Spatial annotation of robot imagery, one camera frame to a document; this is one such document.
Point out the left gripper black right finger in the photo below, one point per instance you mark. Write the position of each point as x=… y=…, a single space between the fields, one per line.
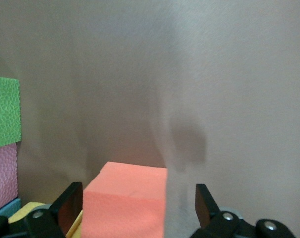
x=209 y=215

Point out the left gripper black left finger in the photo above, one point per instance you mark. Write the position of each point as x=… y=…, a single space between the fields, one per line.
x=65 y=213

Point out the yellow foam cube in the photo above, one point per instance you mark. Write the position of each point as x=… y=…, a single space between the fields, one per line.
x=23 y=212
x=74 y=224

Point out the blue foam cube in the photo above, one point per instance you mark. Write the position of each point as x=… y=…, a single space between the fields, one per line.
x=9 y=207

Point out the orange foam cube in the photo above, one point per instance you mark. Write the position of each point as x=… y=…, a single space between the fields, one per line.
x=125 y=198

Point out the pink foam cube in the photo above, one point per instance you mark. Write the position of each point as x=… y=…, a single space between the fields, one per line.
x=2 y=176

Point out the green foam cube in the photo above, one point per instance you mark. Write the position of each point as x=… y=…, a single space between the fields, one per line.
x=4 y=111

